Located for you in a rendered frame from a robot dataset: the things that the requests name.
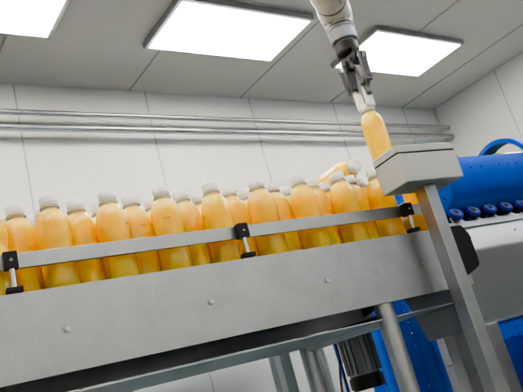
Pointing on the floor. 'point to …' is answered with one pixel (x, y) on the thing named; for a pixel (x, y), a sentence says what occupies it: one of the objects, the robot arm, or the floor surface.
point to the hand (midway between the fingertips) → (363, 99)
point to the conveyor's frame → (220, 316)
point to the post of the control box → (461, 290)
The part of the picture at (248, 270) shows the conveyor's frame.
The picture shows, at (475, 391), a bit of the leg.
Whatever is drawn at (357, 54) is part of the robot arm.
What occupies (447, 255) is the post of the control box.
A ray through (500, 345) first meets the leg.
